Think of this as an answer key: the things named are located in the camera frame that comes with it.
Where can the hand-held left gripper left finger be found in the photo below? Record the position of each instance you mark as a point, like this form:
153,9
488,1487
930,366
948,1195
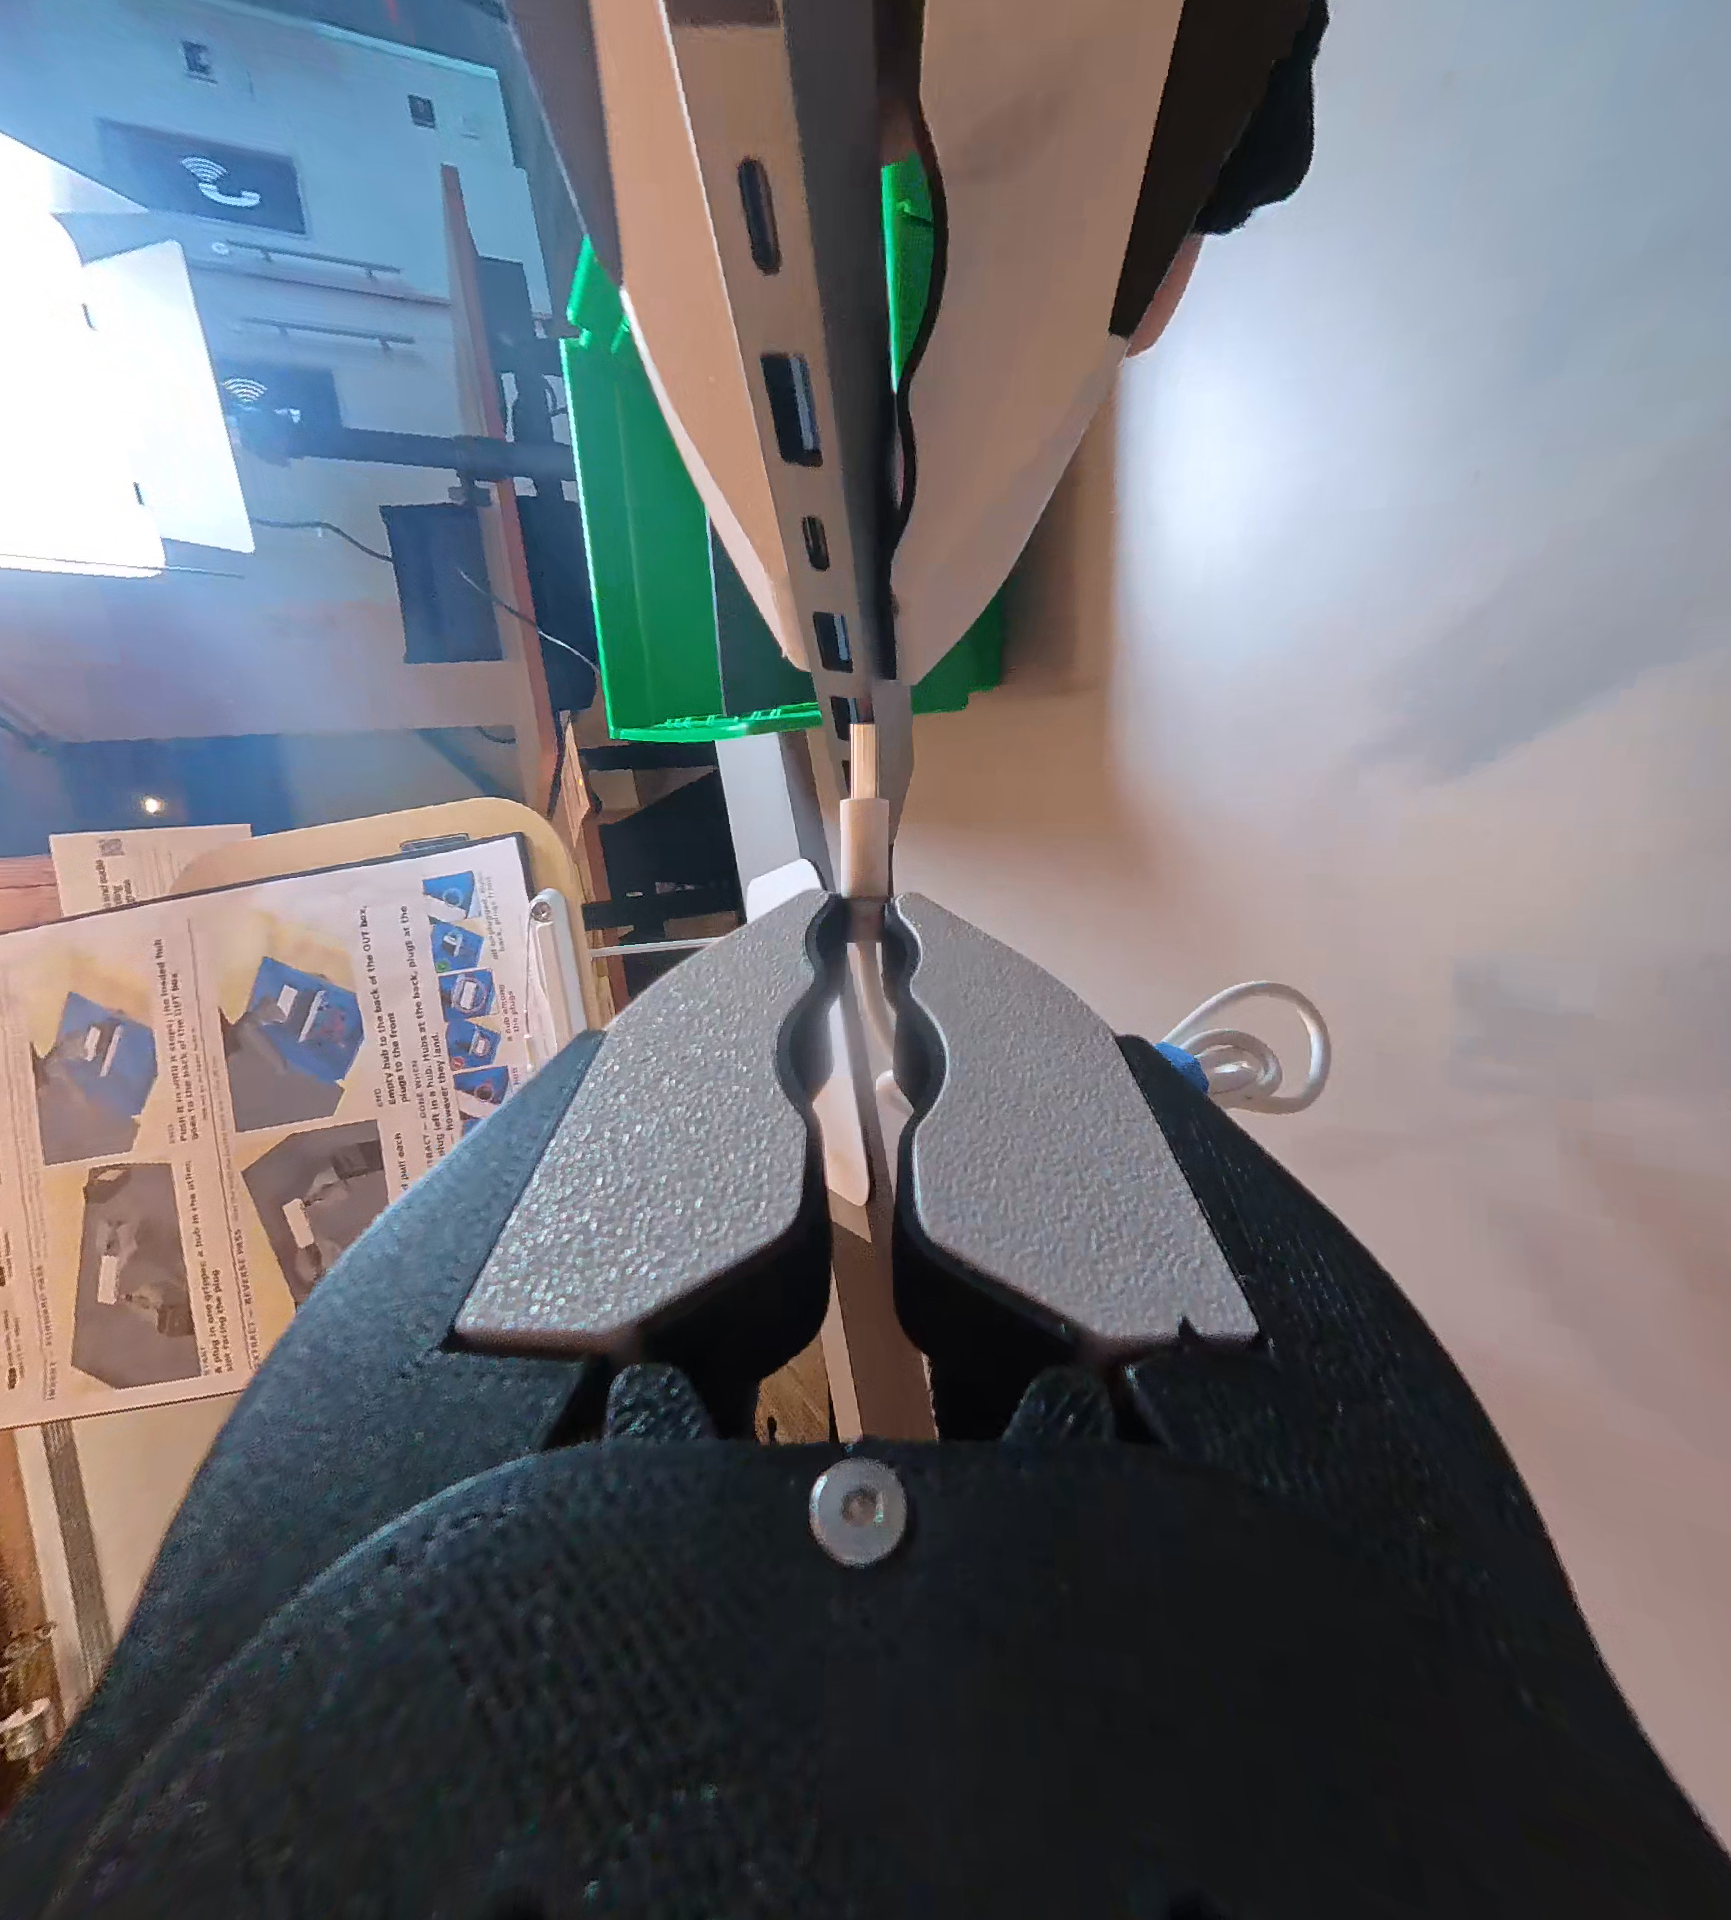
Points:
656,1140

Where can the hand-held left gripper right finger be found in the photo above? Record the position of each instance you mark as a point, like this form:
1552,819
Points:
1060,1171

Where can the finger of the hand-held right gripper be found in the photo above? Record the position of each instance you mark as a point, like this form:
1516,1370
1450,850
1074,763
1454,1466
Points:
648,195
1030,224

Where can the grey usb hub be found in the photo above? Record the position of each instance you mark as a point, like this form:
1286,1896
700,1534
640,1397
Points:
846,301

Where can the green plastic bin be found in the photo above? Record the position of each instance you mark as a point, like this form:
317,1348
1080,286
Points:
648,540

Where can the wifi icon sign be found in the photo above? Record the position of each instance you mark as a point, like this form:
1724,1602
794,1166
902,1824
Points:
273,398

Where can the wooden desk divider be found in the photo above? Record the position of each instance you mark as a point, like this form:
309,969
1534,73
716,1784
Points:
498,601

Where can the phone icon sign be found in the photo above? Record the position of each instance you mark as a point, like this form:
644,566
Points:
213,176

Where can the black box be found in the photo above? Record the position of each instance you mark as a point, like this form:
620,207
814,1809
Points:
438,584

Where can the printed instruction sheet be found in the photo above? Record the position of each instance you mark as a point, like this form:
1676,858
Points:
205,1140

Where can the small printed paper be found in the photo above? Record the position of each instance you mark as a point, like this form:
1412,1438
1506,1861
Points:
145,862

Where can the computer monitor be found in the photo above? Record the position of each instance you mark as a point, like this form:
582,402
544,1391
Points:
41,391

